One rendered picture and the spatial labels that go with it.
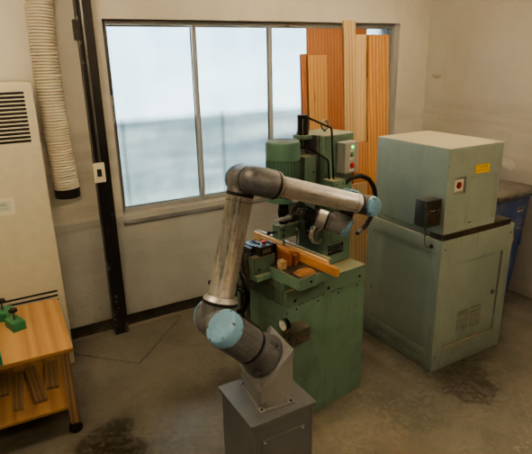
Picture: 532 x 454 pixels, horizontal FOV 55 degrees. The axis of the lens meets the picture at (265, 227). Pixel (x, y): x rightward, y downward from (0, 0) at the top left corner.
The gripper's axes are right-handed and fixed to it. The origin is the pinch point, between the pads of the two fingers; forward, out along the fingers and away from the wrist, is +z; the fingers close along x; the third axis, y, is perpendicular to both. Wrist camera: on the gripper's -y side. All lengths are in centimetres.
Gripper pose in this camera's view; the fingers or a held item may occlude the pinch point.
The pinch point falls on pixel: (277, 204)
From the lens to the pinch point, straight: 249.2
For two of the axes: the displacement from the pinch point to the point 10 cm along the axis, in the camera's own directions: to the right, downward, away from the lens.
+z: -9.3, -3.3, 1.5
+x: -3.3, 9.4, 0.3
